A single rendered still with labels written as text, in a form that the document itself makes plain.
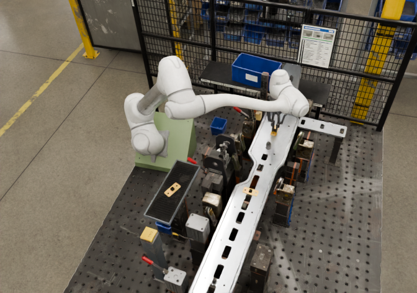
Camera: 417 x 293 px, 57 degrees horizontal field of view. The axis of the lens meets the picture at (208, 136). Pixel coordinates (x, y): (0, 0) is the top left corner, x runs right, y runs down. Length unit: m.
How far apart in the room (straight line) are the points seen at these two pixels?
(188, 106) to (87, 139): 2.26
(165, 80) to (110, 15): 2.78
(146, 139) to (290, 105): 0.89
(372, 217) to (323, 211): 0.28
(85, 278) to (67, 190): 1.44
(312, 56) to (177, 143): 1.05
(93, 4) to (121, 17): 0.34
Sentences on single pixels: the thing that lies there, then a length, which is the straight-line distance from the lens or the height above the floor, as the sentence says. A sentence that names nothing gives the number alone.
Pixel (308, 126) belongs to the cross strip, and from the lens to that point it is 2.46.
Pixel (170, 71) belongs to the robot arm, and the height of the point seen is 1.61.
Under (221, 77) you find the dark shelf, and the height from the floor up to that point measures 1.03.
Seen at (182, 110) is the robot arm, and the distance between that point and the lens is 1.83.
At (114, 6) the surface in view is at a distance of 4.50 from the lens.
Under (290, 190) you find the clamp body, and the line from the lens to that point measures 2.08.
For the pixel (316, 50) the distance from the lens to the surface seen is 2.62.
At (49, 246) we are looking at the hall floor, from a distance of 3.39.
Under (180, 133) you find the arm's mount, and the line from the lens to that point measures 2.54.
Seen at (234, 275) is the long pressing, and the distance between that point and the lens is 1.88.
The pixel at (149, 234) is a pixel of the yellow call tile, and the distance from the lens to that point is 1.83.
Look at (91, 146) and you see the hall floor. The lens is 3.91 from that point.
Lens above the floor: 2.73
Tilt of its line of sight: 47 degrees down
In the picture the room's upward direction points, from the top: 4 degrees counter-clockwise
